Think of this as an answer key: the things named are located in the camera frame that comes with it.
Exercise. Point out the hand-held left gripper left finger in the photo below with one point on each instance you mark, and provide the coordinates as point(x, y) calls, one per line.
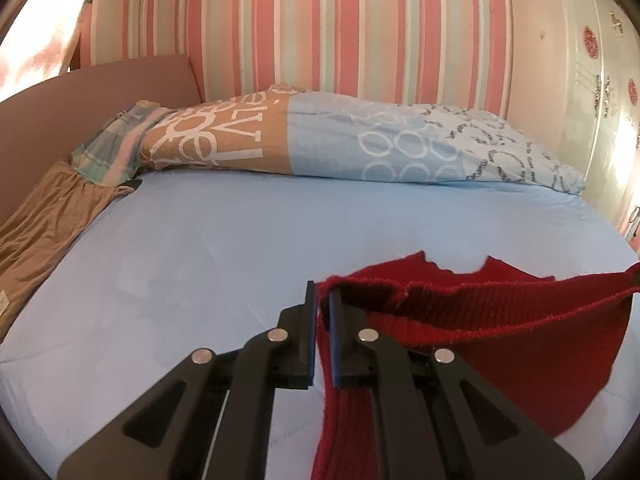
point(307, 340)

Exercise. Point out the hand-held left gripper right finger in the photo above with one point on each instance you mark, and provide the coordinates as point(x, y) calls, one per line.
point(336, 340)

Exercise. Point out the red knit sweater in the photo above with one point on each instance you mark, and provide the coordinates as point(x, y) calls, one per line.
point(525, 355)

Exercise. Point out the light blue bed sheet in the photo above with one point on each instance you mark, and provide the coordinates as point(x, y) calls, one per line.
point(200, 260)

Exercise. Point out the printed blue and tan quilt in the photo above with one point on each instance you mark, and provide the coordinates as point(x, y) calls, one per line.
point(325, 140)

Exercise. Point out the plaid pillow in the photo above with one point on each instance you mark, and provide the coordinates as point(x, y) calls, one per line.
point(117, 145)

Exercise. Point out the brown folded garment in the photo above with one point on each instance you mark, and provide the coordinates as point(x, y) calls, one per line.
point(45, 230)

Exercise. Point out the pink headboard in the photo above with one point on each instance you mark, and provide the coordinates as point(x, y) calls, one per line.
point(75, 95)

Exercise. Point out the white wardrobe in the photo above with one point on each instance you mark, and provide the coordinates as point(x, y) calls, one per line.
point(600, 85)

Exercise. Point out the bright window curtain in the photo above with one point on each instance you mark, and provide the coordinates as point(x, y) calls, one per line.
point(45, 35)

